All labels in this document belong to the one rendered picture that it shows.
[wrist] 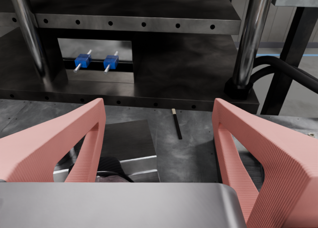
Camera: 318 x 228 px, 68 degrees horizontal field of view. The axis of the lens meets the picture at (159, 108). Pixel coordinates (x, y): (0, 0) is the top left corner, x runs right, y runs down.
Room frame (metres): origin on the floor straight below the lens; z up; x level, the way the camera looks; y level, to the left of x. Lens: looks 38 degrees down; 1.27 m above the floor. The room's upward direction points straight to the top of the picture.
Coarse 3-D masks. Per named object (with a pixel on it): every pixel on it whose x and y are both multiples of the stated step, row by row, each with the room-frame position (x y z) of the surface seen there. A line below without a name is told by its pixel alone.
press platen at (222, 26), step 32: (0, 0) 1.01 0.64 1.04; (32, 0) 1.01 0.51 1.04; (64, 0) 1.02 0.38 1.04; (96, 0) 1.02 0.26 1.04; (128, 0) 1.02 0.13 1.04; (160, 0) 1.03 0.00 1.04; (192, 0) 1.03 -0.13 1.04; (224, 0) 1.03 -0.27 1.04; (192, 32) 0.79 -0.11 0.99; (224, 32) 0.78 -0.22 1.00
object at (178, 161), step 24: (0, 120) 0.55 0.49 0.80; (24, 120) 0.55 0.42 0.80; (48, 120) 0.55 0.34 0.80; (120, 120) 0.56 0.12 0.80; (168, 120) 0.56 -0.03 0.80; (192, 120) 0.56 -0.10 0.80; (288, 120) 0.56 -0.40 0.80; (312, 120) 0.56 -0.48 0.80; (168, 144) 0.45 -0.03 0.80; (192, 144) 0.45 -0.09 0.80; (168, 168) 0.37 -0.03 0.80; (192, 168) 0.37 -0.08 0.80; (216, 168) 0.37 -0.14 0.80
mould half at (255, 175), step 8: (232, 136) 0.43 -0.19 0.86; (240, 144) 0.33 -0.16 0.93; (216, 152) 0.41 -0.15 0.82; (240, 152) 0.31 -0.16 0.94; (248, 152) 0.31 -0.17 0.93; (216, 160) 0.39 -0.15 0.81; (248, 160) 0.29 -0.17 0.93; (256, 160) 0.29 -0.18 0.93; (248, 168) 0.27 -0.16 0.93; (256, 168) 0.27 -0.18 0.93; (256, 176) 0.26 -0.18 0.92; (256, 184) 0.25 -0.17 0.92
